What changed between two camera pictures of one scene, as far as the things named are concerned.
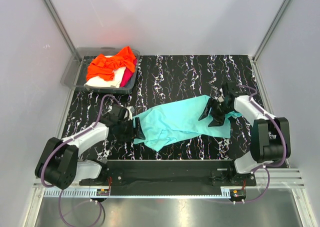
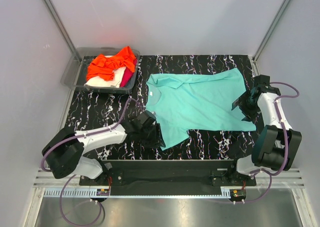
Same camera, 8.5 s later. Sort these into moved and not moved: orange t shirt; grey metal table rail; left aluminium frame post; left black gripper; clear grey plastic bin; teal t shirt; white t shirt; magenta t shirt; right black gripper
Moved: teal t shirt; right black gripper; left black gripper
Not moved: clear grey plastic bin; magenta t shirt; left aluminium frame post; orange t shirt; grey metal table rail; white t shirt
